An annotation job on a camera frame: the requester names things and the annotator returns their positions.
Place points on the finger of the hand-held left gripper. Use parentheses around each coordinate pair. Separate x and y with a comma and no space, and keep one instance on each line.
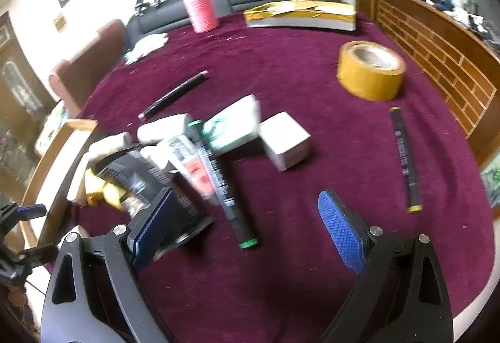
(31,211)
(37,254)

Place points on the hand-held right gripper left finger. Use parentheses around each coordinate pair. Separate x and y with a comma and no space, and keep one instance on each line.
(154,224)

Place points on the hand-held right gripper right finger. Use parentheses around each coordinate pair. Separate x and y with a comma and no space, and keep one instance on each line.
(340,229)

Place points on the yellow foil packet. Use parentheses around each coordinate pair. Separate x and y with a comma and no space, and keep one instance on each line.
(93,186)

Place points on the white plastic bottle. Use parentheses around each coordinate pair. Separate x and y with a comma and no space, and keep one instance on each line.
(164,130)
(109,146)

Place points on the brown cardboard box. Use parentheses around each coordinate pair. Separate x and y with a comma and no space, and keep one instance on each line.
(78,126)

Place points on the white cardboard box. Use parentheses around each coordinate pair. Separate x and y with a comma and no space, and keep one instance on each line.
(283,144)

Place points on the teal white tissue pack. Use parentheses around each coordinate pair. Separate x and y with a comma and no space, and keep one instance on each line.
(238,120)

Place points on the white printed packet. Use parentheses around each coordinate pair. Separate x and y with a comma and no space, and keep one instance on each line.
(187,163)

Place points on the black marker green caps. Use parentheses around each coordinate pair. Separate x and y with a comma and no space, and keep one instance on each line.
(226,198)

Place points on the black marker yellow caps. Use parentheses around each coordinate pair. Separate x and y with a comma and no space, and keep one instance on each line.
(404,155)

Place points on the black marker pink caps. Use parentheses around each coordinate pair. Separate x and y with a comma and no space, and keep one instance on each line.
(175,93)

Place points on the yellow tape roll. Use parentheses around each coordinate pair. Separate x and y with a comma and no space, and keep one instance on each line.
(367,81)

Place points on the bamboo print panel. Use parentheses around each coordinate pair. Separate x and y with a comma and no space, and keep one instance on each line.
(492,183)

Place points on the brown upholstered chair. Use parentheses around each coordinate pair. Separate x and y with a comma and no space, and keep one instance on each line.
(90,62)

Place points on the white work gloves green cuff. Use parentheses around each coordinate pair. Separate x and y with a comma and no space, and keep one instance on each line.
(146,46)

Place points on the wooden counter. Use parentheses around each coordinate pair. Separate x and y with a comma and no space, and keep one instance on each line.
(437,50)

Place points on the pink yarn roll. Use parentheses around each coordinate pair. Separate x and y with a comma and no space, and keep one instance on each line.
(201,11)

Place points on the yellow padded parcel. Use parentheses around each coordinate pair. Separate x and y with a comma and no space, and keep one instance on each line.
(297,15)

